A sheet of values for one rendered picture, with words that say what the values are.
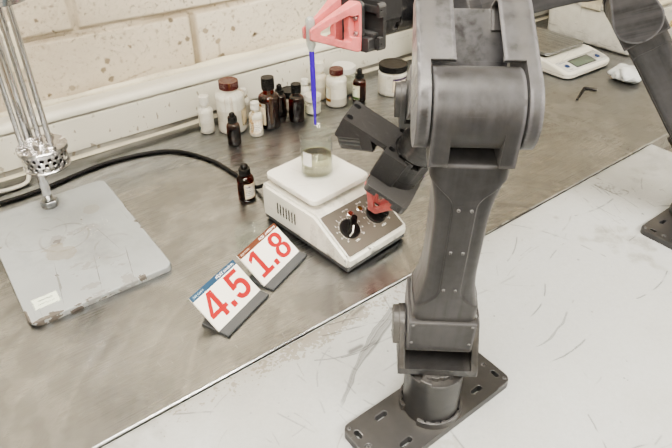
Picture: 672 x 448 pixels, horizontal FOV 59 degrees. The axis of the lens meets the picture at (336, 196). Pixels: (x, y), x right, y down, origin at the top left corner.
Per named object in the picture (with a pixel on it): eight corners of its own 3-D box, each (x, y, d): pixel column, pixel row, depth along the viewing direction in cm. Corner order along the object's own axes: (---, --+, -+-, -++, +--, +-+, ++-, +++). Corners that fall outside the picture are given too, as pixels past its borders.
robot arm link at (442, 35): (396, 75, 73) (420, -28, 43) (469, 76, 73) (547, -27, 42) (394, 174, 73) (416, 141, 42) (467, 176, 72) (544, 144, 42)
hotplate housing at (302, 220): (406, 238, 94) (410, 196, 89) (347, 276, 86) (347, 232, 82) (313, 183, 107) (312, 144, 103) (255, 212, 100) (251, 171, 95)
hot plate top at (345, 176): (370, 178, 94) (371, 173, 93) (313, 208, 87) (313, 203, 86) (320, 151, 101) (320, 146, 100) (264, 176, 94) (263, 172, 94)
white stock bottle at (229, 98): (227, 138, 122) (221, 88, 116) (213, 127, 126) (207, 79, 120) (252, 129, 125) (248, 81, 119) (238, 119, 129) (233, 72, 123)
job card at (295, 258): (307, 256, 90) (306, 234, 88) (273, 291, 83) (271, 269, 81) (274, 243, 93) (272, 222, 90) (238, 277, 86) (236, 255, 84)
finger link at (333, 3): (326, 12, 74) (378, 0, 80) (290, 4, 79) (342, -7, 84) (328, 65, 77) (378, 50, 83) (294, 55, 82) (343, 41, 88)
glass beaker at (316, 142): (331, 184, 91) (331, 137, 87) (297, 182, 92) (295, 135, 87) (336, 164, 96) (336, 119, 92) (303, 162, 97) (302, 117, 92)
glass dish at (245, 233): (240, 256, 90) (239, 244, 89) (231, 235, 94) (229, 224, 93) (275, 247, 92) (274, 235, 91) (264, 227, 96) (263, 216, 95)
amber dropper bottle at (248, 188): (235, 200, 103) (231, 165, 99) (243, 191, 105) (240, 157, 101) (250, 203, 102) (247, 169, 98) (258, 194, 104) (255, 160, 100)
